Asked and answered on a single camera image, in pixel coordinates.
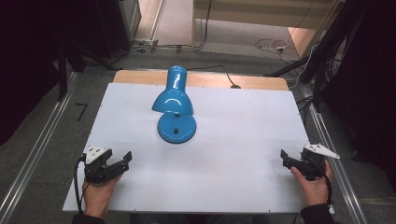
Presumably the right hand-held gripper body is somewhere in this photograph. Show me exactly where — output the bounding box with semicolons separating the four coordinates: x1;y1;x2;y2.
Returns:
299;143;341;182

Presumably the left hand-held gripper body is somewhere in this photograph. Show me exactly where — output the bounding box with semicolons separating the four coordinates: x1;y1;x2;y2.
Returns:
82;146;115;185

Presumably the blue desk lamp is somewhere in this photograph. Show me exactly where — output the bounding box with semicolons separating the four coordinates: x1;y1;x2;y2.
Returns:
151;64;198;145

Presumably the person's right hand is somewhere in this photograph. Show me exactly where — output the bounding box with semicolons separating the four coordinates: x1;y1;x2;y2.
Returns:
290;160;334;208

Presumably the person's left hand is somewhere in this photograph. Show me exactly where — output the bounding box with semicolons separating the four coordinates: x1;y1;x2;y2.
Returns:
81;174;123;219

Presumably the white board sheet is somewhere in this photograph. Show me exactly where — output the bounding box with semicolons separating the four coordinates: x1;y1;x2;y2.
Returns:
62;82;335;215

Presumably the dark curtain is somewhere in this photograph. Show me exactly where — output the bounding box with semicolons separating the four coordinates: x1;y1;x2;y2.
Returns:
0;0;94;147
321;0;396;189

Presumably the black cabinet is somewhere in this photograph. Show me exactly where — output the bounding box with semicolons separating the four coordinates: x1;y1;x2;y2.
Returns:
92;0;143;60

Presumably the light wooden furniture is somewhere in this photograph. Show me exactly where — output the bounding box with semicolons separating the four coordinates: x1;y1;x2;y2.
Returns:
191;0;346;59

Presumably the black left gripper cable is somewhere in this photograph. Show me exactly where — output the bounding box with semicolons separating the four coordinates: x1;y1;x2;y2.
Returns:
73;154;91;216

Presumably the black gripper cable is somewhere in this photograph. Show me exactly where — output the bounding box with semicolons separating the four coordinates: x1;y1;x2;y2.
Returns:
73;154;91;216
311;158;333;206

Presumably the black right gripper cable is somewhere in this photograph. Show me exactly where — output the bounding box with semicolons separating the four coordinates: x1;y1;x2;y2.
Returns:
311;158;333;206

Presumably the aluminium floor rail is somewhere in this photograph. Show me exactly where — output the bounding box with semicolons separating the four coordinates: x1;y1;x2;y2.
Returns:
299;83;370;224
0;72;79;224

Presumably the black lamp cable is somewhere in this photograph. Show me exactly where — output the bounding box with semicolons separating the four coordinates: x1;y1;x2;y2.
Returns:
186;64;242;90

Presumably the white floor cable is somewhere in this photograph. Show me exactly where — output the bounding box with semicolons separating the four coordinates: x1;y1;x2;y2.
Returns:
254;37;290;58

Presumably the black metal stand frame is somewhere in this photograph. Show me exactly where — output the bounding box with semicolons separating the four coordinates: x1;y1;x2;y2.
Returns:
263;0;367;110

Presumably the black floor cable bundle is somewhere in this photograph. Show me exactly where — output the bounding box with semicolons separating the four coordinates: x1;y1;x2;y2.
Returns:
108;0;215;64

